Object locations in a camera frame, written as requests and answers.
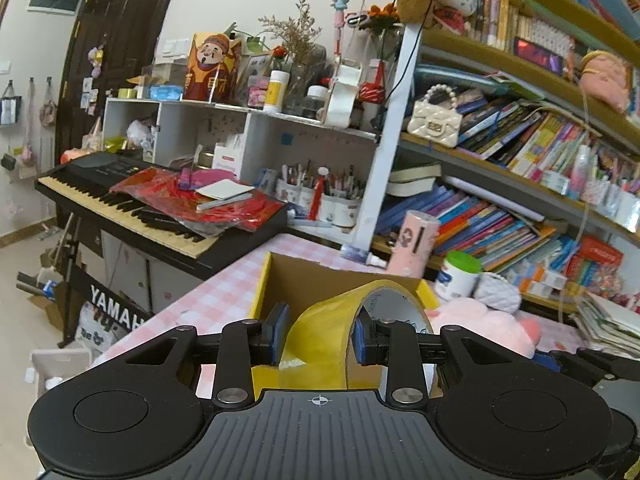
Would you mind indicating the white bottle with yellow label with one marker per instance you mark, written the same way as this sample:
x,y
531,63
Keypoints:
x,y
276,92

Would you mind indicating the pink checkered tablecloth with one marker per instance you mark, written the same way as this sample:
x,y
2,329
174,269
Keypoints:
x,y
225,290

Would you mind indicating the white notebook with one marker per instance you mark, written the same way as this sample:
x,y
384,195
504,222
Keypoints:
x,y
222,191

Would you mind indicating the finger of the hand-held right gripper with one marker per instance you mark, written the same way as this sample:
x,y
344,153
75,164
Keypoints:
x,y
575,360

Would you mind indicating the stack of booklets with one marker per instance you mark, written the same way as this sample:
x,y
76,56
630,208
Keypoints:
x,y
610,325

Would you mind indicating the cream quilted handbag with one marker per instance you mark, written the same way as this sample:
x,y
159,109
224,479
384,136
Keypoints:
x,y
432,125

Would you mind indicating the red printed box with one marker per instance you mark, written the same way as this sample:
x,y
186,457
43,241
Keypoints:
x,y
597,260

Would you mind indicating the pink cylindrical appliance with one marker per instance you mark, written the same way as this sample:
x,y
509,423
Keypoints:
x,y
412,245

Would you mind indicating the dried flower bunch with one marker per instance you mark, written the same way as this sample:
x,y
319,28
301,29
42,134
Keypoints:
x,y
295,35

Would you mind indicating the wooden bookshelf with white post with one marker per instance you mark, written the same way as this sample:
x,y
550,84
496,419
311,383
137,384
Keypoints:
x,y
385,160

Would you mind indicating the clear jar with white lid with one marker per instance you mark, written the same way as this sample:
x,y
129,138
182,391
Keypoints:
x,y
315,102

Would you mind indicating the red tassel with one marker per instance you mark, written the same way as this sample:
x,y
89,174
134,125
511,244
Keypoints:
x,y
316,205

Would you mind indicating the pink plush toy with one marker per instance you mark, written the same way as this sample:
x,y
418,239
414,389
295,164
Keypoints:
x,y
480,320

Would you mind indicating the white plastic bag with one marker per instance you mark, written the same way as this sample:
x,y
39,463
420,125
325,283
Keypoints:
x,y
141,132

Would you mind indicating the white bottle with green lid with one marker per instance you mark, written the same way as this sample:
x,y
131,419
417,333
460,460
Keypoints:
x,y
455,280

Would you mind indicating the black and white tote bag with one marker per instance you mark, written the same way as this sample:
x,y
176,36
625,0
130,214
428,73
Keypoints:
x,y
10,107

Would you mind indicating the red plastic packets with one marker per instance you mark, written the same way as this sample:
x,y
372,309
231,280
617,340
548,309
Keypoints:
x,y
165,190

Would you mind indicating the white rod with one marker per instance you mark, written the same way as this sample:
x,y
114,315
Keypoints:
x,y
495,197

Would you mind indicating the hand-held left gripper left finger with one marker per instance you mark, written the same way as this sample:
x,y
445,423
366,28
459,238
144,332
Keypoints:
x,y
278,332

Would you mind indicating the pink plush doll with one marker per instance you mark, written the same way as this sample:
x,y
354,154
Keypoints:
x,y
607,80

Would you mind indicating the pink hanging bag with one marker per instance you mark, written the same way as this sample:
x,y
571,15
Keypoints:
x,y
48,110

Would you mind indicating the white quilted purse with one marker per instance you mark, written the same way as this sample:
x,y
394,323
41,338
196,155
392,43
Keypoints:
x,y
497,292

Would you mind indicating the white pen holder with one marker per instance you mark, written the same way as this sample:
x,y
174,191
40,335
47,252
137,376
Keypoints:
x,y
342,212
295,197

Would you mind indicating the row of upright books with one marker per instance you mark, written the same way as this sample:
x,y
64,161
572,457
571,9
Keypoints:
x,y
545,30

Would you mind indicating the magenta plastic bag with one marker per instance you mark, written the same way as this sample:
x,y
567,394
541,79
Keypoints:
x,y
210,177

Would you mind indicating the small picture card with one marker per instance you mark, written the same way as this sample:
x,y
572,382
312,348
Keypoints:
x,y
266,180

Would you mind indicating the black electronic keyboard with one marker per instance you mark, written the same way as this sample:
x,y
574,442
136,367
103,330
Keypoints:
x,y
95,170

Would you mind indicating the white plastic bin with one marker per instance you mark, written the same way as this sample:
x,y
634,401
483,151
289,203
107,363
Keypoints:
x,y
60,370

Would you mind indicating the cartoon figure paper box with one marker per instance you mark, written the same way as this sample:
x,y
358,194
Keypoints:
x,y
210,70

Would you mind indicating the white cabinet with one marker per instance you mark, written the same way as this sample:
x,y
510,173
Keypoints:
x,y
130,270

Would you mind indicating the dark wooden door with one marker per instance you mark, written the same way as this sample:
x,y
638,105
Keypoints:
x,y
125,20

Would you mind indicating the bunch of pens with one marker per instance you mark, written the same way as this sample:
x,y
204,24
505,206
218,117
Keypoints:
x,y
340,180

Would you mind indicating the white desktop cubby shelf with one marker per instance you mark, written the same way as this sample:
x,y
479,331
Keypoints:
x,y
280,130

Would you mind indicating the white double wall switch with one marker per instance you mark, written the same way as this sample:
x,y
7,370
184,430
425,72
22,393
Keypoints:
x,y
177,47

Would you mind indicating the blue packet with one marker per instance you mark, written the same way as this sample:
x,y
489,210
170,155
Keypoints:
x,y
166,92

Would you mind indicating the pile of colourful books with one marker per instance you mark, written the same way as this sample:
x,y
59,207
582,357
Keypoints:
x,y
530,140

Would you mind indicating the white box with red label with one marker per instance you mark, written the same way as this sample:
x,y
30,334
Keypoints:
x,y
229,157

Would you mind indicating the thick dark hardcover book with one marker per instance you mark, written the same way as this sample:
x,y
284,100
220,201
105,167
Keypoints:
x,y
412,175

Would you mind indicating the black keyboard stand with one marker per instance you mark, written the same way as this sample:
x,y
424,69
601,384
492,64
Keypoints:
x,y
107,300

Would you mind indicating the yellow tape roll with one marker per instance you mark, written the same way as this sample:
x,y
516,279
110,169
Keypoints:
x,y
320,330

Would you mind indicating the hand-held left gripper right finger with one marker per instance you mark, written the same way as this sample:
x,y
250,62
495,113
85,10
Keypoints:
x,y
359,345

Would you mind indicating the large white tape roll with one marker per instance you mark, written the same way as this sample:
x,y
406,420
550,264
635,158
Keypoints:
x,y
335,105

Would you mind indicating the cardboard box with yellow rim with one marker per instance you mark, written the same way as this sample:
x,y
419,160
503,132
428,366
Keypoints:
x,y
310,280

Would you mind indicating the row of leaning books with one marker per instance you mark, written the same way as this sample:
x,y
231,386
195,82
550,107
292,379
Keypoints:
x,y
480,225

